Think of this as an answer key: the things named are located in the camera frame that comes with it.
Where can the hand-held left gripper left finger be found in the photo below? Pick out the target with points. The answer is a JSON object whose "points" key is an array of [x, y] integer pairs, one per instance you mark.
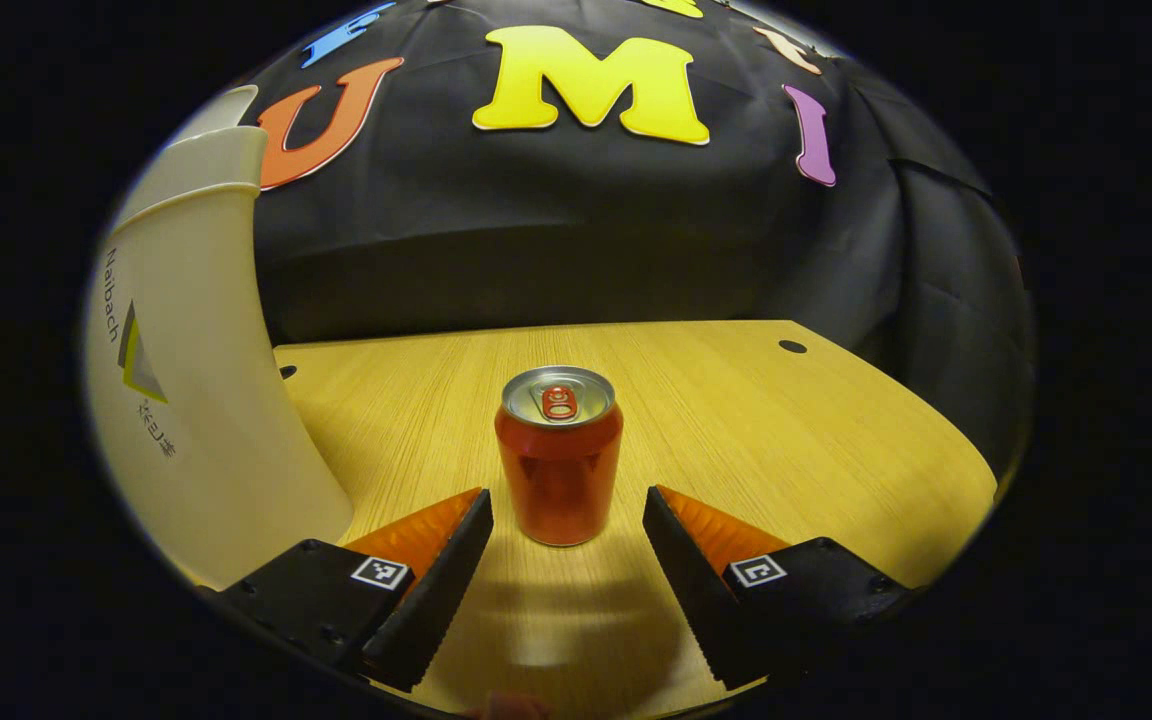
{"points": [[441, 590]]}

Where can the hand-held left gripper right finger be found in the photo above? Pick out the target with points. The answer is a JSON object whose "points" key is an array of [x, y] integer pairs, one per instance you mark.
{"points": [[701, 595]]}

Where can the orange pop can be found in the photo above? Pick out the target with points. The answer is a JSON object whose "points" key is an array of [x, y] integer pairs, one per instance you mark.
{"points": [[558, 480]]}

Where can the white desktop garbage bin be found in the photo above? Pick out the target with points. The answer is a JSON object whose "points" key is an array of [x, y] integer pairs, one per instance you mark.
{"points": [[196, 400]]}

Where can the wooden desktop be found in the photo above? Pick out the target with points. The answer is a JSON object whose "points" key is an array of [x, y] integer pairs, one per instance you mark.
{"points": [[736, 430]]}

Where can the black backdrop cloth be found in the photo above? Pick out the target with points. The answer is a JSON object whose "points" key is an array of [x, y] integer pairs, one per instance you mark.
{"points": [[536, 220]]}

